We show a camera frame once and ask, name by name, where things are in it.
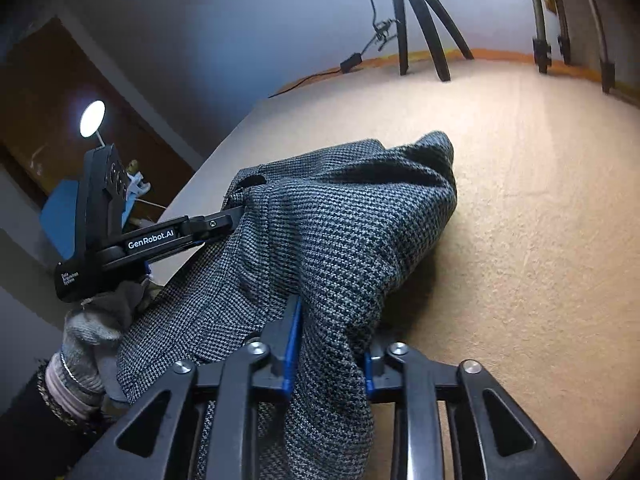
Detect black tripod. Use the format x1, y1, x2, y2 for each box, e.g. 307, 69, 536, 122
386, 0, 475, 83

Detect blue plastic object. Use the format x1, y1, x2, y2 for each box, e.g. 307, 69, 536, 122
39, 179, 136, 257

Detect brown wooden door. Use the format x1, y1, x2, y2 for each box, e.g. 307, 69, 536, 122
0, 16, 197, 213

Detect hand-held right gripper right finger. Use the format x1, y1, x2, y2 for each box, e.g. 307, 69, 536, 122
363, 339, 583, 480

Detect black power cable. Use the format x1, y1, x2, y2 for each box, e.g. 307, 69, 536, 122
267, 0, 402, 99

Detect grey metal frame leg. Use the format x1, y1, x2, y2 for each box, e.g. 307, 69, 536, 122
550, 0, 572, 65
577, 0, 617, 95
522, 0, 553, 75

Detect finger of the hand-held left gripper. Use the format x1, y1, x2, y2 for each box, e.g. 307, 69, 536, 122
185, 203, 248, 247

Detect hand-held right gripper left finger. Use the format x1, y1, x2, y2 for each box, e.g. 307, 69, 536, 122
65, 294, 304, 480

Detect person's left hand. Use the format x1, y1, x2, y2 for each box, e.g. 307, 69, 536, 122
44, 279, 163, 413

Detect grey houndstooth pants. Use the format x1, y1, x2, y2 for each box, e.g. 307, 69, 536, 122
116, 131, 459, 480

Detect round white lamp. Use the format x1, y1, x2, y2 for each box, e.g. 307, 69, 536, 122
79, 100, 107, 150

